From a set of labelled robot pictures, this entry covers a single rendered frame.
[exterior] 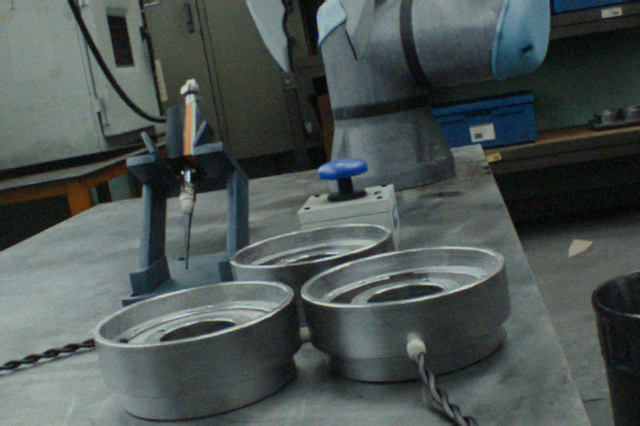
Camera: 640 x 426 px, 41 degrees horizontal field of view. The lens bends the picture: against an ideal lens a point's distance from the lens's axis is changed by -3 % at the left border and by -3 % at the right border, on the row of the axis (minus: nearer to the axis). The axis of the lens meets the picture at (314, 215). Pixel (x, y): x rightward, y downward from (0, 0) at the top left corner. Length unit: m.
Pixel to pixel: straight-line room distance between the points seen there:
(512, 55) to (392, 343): 0.58
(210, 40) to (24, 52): 1.72
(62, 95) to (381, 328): 2.43
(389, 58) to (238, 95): 3.40
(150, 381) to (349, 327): 0.10
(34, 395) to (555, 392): 0.29
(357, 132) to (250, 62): 3.36
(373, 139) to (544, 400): 0.64
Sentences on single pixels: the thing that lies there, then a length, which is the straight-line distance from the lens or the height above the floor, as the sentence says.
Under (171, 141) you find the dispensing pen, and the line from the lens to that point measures 0.70.
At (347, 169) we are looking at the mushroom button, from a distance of 0.67.
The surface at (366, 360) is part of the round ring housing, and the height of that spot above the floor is 0.81.
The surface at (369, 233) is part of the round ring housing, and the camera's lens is 0.59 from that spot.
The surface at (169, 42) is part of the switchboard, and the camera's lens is 4.44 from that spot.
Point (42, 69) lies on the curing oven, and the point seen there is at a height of 1.10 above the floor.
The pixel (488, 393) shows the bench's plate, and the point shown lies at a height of 0.80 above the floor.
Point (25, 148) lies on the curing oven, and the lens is 2.85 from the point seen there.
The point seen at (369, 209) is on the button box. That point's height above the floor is 0.84.
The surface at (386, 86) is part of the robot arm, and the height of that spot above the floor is 0.92.
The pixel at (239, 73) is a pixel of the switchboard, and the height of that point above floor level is 0.98.
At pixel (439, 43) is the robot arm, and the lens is 0.95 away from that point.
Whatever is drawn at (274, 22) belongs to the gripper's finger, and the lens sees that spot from 0.59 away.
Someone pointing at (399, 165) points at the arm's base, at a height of 0.83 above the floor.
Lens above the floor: 0.95
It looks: 10 degrees down
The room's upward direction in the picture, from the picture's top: 10 degrees counter-clockwise
